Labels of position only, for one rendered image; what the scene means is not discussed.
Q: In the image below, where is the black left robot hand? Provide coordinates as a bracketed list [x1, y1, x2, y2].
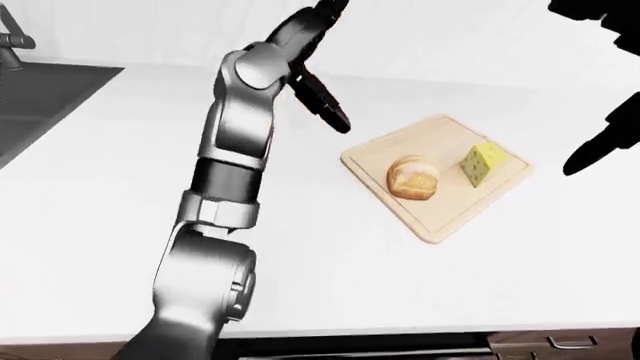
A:
[288, 0, 352, 135]

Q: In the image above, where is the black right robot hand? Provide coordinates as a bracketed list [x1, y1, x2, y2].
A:
[547, 0, 640, 178]

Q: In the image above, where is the yellow holed cheese wedge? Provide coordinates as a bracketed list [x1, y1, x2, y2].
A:
[459, 141, 511, 189]

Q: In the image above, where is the round crusty bread loaf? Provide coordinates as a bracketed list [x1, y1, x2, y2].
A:
[386, 153, 442, 202]

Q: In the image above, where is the light wooden cutting board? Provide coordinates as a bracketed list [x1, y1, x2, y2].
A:
[339, 114, 534, 246]

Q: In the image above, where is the brown wooden cabinet drawer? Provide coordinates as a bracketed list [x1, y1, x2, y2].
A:
[487, 328, 640, 360]

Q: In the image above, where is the black under-counter appliance front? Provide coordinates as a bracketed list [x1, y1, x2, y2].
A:
[214, 330, 497, 360]

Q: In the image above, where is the grey steel sink basin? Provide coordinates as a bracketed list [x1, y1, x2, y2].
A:
[0, 61, 126, 170]

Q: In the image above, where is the dark grey kitchen faucet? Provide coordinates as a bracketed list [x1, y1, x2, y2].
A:
[0, 0, 38, 72]

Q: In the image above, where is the silver drawer handle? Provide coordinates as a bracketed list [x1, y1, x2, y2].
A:
[546, 334, 600, 353]

